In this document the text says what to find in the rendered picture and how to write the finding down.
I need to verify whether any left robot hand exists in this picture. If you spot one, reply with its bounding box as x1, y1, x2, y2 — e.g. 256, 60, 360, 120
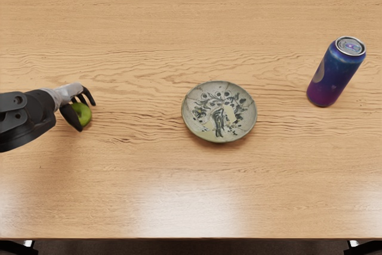
43, 82, 97, 133

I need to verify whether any patterned ceramic plate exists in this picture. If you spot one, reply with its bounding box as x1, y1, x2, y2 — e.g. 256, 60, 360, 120
181, 80, 258, 143

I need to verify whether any green apple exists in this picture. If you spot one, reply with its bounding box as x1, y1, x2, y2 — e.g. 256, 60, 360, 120
70, 102, 93, 127

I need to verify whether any blue purple drink can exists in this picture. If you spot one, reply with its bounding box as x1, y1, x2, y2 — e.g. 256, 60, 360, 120
306, 36, 367, 107

